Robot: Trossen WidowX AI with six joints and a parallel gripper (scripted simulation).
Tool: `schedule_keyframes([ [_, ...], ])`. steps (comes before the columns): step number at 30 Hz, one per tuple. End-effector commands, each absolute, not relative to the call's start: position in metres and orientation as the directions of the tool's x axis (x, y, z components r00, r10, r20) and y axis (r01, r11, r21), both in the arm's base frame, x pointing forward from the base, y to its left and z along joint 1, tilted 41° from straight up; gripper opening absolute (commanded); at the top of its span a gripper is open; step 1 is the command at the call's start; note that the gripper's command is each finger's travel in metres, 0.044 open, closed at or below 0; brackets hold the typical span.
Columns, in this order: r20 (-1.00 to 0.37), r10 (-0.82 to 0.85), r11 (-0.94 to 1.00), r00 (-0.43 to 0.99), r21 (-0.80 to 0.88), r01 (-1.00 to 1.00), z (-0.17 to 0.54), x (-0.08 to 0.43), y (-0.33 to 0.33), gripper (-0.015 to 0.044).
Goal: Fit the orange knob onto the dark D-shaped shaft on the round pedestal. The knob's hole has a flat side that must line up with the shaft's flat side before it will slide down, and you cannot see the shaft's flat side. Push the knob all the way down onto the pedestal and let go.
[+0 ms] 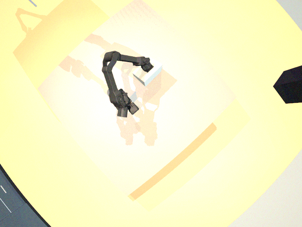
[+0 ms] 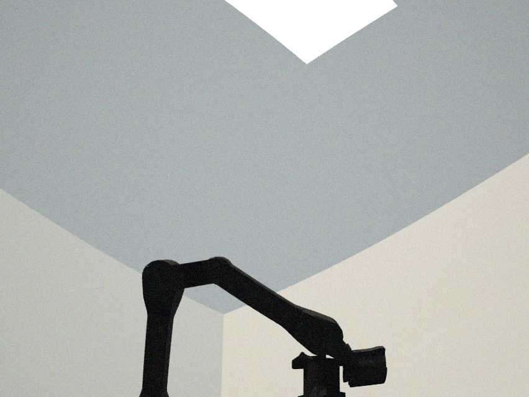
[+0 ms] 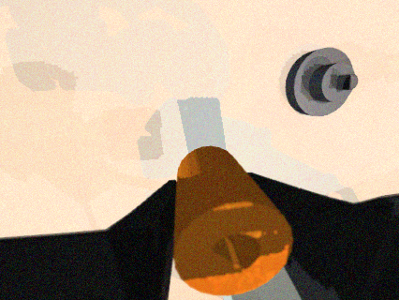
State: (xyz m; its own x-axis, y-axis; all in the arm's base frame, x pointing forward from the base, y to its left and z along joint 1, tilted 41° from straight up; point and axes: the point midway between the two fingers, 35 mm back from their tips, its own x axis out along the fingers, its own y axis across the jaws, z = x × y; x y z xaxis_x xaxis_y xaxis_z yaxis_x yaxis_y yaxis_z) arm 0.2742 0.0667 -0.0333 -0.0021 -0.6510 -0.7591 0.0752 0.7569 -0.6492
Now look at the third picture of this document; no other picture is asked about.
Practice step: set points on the orange knob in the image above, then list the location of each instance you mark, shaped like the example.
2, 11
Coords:
229, 237

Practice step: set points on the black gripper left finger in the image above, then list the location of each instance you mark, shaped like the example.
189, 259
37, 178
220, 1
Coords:
130, 260

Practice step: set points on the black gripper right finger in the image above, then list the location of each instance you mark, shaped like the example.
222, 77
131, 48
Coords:
339, 248

